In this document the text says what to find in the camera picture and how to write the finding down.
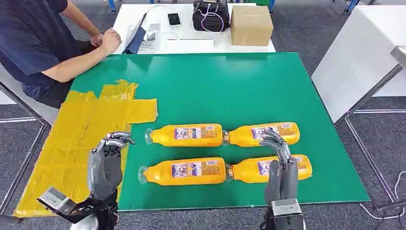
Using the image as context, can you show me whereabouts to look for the person's right hand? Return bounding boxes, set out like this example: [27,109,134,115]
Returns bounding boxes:
[101,28,123,55]

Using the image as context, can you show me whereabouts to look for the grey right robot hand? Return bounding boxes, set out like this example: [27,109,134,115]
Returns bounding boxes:
[259,128,299,207]

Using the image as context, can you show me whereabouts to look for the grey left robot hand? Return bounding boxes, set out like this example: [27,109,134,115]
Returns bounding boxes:
[87,130,137,202]

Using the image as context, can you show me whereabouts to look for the person's left hand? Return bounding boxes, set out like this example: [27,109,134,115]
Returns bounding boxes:
[90,32,104,48]

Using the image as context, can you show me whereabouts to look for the orange drink bottle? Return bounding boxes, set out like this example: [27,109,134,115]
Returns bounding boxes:
[138,157,227,186]
[145,124,224,148]
[226,154,313,184]
[223,122,301,148]

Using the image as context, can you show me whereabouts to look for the tablet in blue case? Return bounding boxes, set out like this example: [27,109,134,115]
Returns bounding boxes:
[122,12,148,55]

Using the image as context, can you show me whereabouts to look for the printed paper sheet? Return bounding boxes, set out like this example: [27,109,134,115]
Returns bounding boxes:
[138,23,161,54]

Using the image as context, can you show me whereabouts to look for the yellow plastic sheet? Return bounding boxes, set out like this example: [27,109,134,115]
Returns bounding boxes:
[13,79,158,219]

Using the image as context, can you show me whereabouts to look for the black smartphone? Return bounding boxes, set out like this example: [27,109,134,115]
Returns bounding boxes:
[167,13,182,27]

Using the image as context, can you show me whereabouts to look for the person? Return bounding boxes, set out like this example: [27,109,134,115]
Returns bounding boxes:
[0,0,123,110]

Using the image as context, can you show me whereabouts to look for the flat white box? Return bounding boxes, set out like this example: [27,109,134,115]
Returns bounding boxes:
[165,38,215,54]

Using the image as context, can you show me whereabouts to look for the white bench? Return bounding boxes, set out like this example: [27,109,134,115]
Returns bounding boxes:
[0,63,60,127]

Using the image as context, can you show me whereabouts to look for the black bag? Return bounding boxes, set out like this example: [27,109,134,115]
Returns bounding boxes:
[192,0,230,34]

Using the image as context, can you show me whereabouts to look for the green table mat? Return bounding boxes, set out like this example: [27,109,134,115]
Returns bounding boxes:
[70,52,371,213]

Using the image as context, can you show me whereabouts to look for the brown cardboard box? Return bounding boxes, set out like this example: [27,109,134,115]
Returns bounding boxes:
[230,5,274,47]

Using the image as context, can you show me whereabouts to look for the large white side table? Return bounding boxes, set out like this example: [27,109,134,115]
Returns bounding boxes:
[311,4,406,125]

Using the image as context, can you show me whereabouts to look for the white cable on bag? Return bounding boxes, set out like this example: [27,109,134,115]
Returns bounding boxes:
[196,2,226,34]

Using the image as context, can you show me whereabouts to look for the grey metal frame bars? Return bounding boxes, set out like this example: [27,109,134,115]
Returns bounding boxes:
[0,81,52,217]

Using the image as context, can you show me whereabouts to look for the white floor cable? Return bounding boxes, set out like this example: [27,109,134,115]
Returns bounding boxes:
[359,171,406,221]

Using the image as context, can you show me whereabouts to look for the grey metal table frame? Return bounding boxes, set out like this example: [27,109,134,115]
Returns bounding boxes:
[334,63,406,204]

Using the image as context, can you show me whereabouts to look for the grey metal bracket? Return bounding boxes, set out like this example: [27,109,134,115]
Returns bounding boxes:
[390,46,406,69]

